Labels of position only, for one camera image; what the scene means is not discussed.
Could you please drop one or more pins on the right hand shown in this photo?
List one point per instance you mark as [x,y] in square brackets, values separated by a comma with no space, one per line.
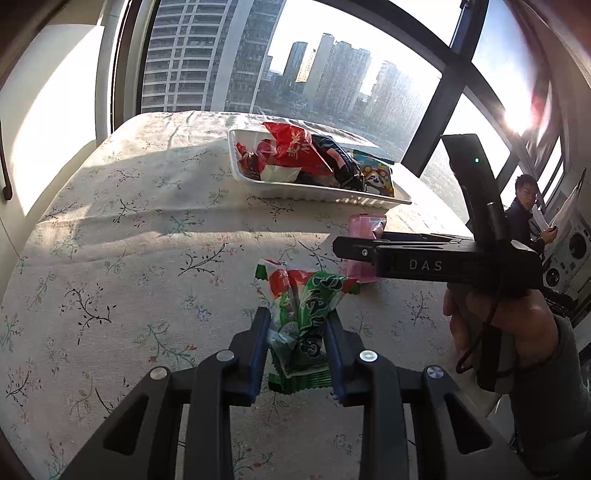
[503,322]

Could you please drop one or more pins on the white plastic tray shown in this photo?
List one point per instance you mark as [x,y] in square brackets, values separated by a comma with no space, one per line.
[280,190]

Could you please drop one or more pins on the green red snack packet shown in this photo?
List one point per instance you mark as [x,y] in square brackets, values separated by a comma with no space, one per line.
[300,308]

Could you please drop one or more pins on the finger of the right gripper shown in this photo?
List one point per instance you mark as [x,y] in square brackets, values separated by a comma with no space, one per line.
[397,244]

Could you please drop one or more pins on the red white snack bag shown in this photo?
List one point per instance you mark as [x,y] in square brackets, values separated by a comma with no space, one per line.
[280,174]

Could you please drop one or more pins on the floral tablecloth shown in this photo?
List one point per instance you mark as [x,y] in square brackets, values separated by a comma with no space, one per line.
[147,258]

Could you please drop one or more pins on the black snack bag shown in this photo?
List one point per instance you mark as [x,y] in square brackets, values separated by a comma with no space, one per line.
[347,172]

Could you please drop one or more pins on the pink snack packet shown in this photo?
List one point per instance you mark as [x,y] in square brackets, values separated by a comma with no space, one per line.
[358,256]

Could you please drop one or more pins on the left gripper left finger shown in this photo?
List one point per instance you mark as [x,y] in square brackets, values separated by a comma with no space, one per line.
[245,375]

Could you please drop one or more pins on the bystander person in black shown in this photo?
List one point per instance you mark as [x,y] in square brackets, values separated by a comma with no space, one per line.
[519,215]

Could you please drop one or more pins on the right forearm dark sleeve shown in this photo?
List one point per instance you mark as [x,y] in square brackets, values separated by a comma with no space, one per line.
[551,408]

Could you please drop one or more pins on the large red snack bag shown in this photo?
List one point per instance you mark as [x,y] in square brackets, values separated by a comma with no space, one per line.
[291,147]

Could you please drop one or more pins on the red small snack packet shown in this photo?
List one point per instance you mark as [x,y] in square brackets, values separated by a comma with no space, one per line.
[248,162]

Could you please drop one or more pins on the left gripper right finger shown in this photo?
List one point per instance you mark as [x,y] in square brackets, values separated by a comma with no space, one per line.
[343,348]

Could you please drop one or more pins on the blue panda chips bag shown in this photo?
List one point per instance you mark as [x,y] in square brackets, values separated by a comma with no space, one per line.
[376,173]

